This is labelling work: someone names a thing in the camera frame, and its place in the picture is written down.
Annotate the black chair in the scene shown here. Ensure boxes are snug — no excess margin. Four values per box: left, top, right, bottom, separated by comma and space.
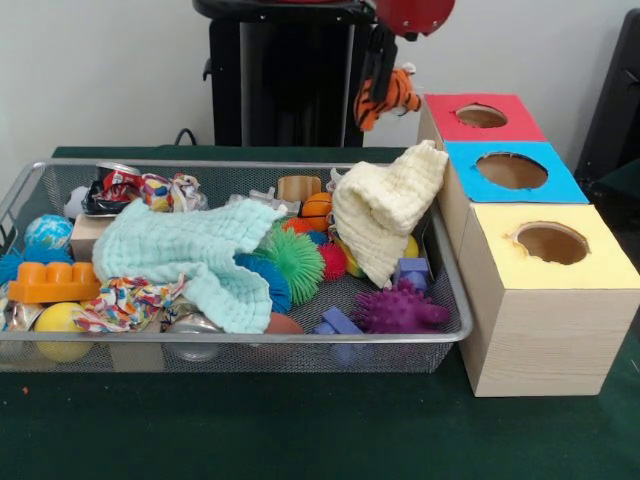
574, 8, 640, 174

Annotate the orange striped plush tiger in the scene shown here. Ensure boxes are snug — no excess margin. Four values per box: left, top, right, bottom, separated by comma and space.
353, 63, 423, 133

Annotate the silver wire mesh bin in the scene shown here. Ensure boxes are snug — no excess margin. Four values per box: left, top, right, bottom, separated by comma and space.
0, 158, 475, 374

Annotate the purple knobbly rubber ball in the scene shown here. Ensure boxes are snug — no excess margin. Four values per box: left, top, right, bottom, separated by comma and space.
349, 277, 452, 335

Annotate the yellow smooth ball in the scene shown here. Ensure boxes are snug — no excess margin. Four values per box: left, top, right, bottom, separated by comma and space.
32, 301, 95, 364

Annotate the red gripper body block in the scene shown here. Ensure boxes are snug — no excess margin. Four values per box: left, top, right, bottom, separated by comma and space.
374, 0, 457, 40

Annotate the wooden three-hole sorting box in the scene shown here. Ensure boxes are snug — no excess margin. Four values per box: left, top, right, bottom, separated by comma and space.
413, 92, 640, 399

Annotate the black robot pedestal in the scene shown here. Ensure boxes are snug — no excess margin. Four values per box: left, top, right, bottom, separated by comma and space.
192, 0, 404, 148

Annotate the blue globe print ball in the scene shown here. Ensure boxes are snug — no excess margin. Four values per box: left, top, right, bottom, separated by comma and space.
23, 213, 75, 250

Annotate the colourful crumpled cloth ball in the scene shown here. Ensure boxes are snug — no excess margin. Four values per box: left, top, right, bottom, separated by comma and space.
139, 172, 202, 213
72, 273, 187, 334

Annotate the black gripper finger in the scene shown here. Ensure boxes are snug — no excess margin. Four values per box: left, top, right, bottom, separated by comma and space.
360, 22, 387, 86
372, 35, 400, 105

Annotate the orange pegged toy block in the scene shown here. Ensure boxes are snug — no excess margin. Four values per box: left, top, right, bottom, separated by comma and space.
7, 261, 102, 305

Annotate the small orange basketball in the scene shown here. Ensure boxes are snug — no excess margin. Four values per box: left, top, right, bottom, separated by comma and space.
298, 192, 334, 232

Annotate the cream muslin cloth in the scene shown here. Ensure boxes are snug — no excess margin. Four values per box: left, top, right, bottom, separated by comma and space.
330, 139, 450, 290

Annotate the mint green muslin cloth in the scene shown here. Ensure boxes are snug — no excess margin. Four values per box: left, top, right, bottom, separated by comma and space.
92, 198, 290, 335

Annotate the green spiky puffer ball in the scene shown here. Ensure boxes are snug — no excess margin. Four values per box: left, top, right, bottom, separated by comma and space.
263, 228, 326, 307

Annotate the dark green table cloth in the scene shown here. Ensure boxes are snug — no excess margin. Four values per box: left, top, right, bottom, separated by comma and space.
577, 159, 640, 241
0, 144, 640, 480

